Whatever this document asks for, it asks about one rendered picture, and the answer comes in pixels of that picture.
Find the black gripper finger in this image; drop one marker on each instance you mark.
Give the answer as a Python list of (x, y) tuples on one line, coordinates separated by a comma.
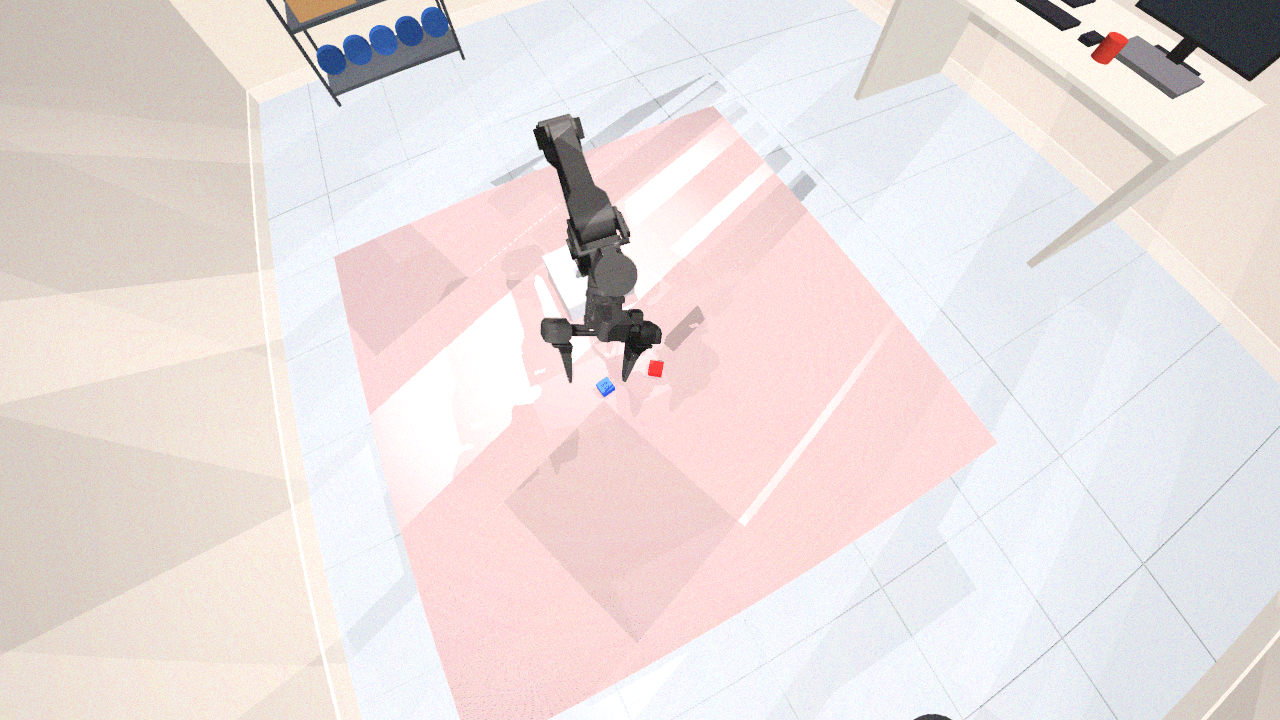
[(565, 351), (632, 351)]

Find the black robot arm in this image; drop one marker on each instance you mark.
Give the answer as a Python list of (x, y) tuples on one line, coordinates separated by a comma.
[(593, 240)]

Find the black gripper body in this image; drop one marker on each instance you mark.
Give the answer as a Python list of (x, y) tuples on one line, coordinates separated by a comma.
[(560, 330)]

